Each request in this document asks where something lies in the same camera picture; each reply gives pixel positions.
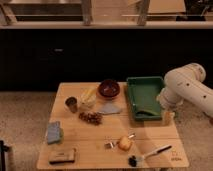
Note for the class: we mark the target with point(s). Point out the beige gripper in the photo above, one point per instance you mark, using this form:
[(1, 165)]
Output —
[(167, 117)]

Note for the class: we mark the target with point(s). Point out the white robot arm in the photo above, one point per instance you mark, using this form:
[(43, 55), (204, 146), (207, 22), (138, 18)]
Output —
[(187, 83)]

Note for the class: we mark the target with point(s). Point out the clear cup with corn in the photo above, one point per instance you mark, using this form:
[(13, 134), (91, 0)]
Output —
[(88, 98)]

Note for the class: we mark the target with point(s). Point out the metal cup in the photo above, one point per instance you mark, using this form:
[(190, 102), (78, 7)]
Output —
[(71, 103)]

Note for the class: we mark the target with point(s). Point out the green plastic tray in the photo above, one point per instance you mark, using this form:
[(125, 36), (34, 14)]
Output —
[(142, 93)]

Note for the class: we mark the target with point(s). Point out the yellow potato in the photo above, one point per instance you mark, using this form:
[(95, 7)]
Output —
[(125, 143)]

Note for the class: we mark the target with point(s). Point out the dark red bowl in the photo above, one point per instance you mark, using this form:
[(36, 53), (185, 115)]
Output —
[(109, 88)]

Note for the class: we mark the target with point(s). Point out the metal fork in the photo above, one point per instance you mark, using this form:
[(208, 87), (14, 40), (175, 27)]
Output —
[(113, 144)]

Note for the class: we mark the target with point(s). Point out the brown grape bunch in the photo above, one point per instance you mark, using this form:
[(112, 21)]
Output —
[(92, 118)]

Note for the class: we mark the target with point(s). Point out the brown rectangular block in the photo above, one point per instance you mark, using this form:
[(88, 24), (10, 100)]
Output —
[(62, 156)]

